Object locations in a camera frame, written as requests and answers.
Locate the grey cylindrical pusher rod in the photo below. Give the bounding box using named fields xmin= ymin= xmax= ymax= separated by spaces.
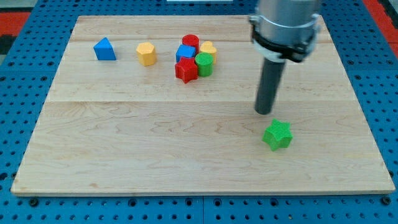
xmin=254 ymin=58 xmax=285 ymax=114

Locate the green star block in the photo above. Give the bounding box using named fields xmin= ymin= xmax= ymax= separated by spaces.
xmin=262 ymin=119 xmax=294 ymax=151

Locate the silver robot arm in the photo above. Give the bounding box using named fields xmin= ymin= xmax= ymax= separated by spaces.
xmin=248 ymin=0 xmax=320 ymax=114

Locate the red star block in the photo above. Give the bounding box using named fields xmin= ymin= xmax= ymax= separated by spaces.
xmin=175 ymin=57 xmax=198 ymax=83

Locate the green cylinder block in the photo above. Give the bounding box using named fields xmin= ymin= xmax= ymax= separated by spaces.
xmin=195 ymin=52 xmax=213 ymax=77

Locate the yellow heart block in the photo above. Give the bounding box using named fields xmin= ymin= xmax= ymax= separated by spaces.
xmin=200 ymin=41 xmax=218 ymax=64

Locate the red cylinder block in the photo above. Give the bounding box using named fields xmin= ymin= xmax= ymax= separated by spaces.
xmin=182 ymin=34 xmax=200 ymax=54

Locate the blue cube block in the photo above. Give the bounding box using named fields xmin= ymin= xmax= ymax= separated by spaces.
xmin=175 ymin=44 xmax=196 ymax=62

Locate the yellow hexagon block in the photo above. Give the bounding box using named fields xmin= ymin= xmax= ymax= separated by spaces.
xmin=136 ymin=42 xmax=157 ymax=67

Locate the blue triangle block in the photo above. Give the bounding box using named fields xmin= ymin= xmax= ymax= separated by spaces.
xmin=93 ymin=37 xmax=116 ymax=60

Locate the wooden board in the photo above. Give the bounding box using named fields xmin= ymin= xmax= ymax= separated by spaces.
xmin=11 ymin=16 xmax=395 ymax=197

